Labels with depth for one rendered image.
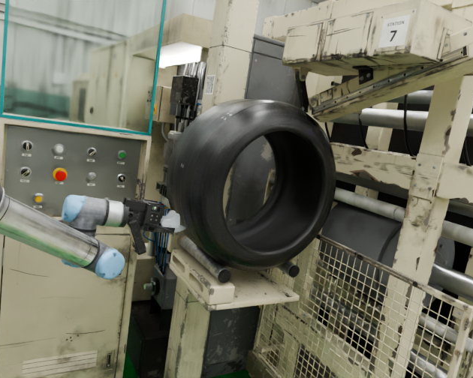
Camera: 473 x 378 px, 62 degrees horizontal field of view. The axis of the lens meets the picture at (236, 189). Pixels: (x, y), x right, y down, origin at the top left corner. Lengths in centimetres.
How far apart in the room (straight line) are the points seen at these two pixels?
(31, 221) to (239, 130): 59
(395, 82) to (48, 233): 110
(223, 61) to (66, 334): 129
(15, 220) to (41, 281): 87
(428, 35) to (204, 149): 70
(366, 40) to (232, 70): 51
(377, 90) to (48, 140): 122
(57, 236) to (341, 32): 106
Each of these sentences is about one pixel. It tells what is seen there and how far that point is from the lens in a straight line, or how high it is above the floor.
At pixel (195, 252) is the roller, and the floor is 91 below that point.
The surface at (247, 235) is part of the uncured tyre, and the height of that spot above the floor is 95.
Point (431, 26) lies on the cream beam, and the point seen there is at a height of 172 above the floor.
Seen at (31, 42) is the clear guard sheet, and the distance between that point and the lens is 164.
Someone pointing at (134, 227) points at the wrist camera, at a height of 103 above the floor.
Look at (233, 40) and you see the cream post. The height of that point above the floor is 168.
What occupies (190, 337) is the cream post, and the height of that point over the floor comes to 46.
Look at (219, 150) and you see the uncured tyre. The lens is 113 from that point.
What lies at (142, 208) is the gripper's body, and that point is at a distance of 118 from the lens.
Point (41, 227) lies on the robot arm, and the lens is 94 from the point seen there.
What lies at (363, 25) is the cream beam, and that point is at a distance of 136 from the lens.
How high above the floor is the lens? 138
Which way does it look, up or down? 9 degrees down
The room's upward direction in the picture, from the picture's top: 9 degrees clockwise
